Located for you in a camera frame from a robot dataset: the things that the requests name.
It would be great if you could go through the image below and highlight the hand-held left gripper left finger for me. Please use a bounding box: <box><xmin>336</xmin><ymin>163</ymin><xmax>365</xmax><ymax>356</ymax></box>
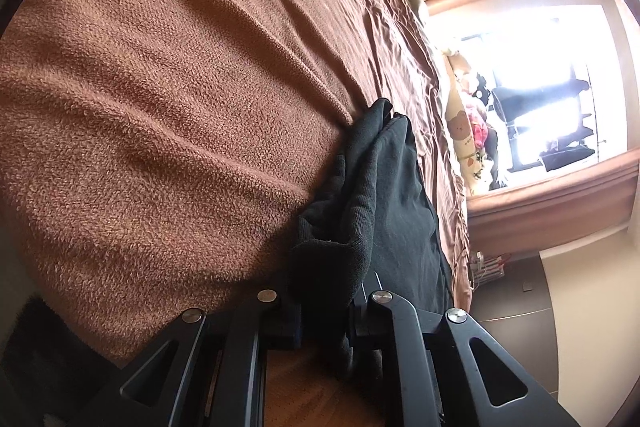
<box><xmin>70</xmin><ymin>289</ymin><xmax>301</xmax><ymax>427</ymax></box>

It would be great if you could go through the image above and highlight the black long-sleeve shirt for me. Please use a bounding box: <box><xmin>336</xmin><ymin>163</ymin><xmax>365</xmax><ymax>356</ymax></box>
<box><xmin>287</xmin><ymin>97</ymin><xmax>453</xmax><ymax>383</ymax></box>

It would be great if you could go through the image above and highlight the dark framed window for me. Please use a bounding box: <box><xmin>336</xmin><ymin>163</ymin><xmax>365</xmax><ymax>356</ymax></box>
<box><xmin>430</xmin><ymin>4</ymin><xmax>631</xmax><ymax>188</ymax></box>

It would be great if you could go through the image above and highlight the black white plush toy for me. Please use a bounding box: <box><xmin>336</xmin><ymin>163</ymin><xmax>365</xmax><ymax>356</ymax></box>
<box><xmin>472</xmin><ymin>74</ymin><xmax>493</xmax><ymax>102</ymax></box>

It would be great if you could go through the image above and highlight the brown fleece blanket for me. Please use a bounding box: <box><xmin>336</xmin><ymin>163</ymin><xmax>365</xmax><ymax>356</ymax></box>
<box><xmin>0</xmin><ymin>0</ymin><xmax>473</xmax><ymax>427</ymax></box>

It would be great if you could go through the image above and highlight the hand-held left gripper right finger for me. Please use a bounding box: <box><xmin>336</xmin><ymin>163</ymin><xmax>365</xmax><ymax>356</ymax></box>
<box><xmin>350</xmin><ymin>289</ymin><xmax>583</xmax><ymax>427</ymax></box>

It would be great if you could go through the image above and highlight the short dark hanging garment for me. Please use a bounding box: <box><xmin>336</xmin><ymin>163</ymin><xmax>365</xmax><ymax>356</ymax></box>
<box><xmin>542</xmin><ymin>144</ymin><xmax>601</xmax><ymax>172</ymax></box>

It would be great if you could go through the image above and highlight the pink plush toy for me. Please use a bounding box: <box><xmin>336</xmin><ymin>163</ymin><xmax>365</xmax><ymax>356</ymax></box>
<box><xmin>465</xmin><ymin>99</ymin><xmax>491</xmax><ymax>148</ymax></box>

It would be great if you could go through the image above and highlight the black crumpled cloth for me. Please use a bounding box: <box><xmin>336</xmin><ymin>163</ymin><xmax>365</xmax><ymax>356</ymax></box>
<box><xmin>482</xmin><ymin>127</ymin><xmax>506</xmax><ymax>188</ymax></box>

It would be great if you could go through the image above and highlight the bear print long pillow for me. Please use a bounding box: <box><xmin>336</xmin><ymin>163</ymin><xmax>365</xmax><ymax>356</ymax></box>
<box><xmin>442</xmin><ymin>49</ymin><xmax>496</xmax><ymax>198</ymax></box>

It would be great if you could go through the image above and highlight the beige plush bear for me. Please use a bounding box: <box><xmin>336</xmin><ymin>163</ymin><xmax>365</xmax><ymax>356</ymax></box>
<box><xmin>450</xmin><ymin>49</ymin><xmax>473</xmax><ymax>80</ymax></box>

